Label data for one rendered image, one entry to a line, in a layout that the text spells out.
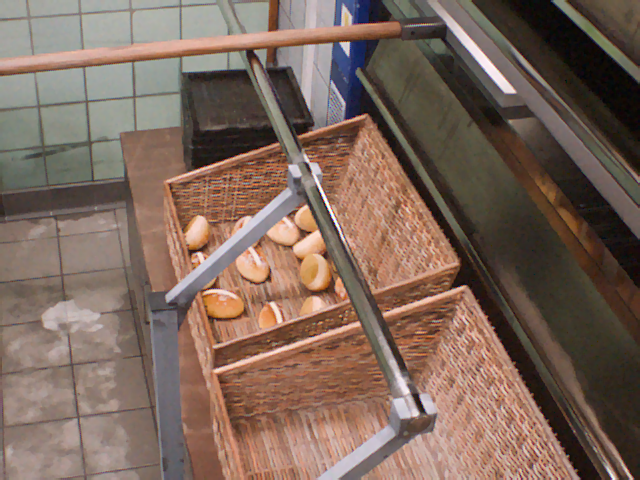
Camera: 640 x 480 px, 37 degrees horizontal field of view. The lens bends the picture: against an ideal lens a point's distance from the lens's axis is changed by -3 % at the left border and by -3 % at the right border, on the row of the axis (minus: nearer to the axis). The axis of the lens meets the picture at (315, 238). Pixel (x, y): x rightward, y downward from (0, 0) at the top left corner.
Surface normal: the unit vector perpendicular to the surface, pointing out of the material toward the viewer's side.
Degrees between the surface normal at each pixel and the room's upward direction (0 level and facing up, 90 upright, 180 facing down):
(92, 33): 90
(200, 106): 0
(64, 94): 90
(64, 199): 90
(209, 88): 0
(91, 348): 0
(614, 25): 70
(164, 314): 90
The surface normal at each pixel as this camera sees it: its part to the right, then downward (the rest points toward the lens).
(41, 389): 0.06, -0.79
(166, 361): 0.26, 0.60
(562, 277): -0.89, -0.16
